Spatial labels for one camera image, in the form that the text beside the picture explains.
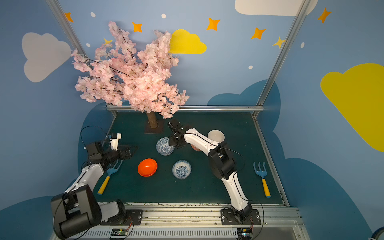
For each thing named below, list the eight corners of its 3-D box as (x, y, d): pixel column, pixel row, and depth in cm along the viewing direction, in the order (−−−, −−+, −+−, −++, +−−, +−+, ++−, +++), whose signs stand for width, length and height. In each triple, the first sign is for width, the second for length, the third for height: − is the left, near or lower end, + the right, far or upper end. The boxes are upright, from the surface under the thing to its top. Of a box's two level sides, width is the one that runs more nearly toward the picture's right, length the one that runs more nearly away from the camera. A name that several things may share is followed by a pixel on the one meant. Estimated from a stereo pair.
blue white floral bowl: (171, 179, 88) (171, 177, 85) (173, 162, 95) (173, 159, 92) (191, 179, 88) (191, 177, 85) (191, 162, 95) (191, 159, 92)
